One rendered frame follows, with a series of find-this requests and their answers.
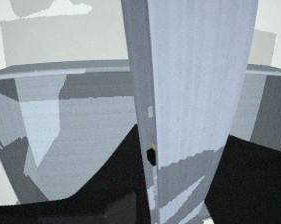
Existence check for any grey rectangular tray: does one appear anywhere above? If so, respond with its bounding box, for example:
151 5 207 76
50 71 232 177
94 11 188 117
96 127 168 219
0 59 281 205

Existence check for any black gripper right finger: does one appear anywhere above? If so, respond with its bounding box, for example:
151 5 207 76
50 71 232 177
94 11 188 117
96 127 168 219
204 135 281 224

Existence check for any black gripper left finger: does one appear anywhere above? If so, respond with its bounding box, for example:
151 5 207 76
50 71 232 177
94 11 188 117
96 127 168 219
0 124 151 224

